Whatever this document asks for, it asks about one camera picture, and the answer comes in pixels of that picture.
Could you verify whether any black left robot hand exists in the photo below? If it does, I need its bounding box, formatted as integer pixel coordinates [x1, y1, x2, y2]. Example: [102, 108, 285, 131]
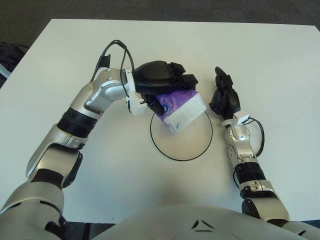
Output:
[133, 59, 200, 117]

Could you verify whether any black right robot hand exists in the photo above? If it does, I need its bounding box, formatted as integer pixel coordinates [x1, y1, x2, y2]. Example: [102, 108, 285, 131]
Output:
[208, 66, 242, 120]

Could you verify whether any purple tissue paper pack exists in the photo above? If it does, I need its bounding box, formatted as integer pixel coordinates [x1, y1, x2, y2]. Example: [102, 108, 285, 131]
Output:
[154, 87, 208, 135]

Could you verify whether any white plate with black rim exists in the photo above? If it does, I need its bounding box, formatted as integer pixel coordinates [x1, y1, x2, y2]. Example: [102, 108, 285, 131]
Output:
[149, 109, 214, 162]

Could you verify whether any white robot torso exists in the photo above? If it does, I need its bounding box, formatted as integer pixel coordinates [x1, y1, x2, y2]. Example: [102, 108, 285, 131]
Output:
[92, 203, 320, 240]

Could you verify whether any black bag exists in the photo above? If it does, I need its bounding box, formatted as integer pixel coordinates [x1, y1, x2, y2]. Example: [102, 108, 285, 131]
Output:
[0, 42, 27, 81]

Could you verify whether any black table leg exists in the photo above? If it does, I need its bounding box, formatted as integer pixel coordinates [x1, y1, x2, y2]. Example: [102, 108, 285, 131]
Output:
[83, 222, 118, 240]

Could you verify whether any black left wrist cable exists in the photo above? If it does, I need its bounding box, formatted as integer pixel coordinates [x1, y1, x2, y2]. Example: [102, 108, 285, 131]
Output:
[91, 39, 136, 96]

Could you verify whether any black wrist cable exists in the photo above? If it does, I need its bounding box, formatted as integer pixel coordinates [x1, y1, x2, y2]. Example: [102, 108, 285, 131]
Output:
[249, 117, 265, 157]
[91, 39, 136, 96]

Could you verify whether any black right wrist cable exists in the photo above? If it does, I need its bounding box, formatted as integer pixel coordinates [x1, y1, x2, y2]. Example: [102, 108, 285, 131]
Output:
[249, 117, 265, 157]

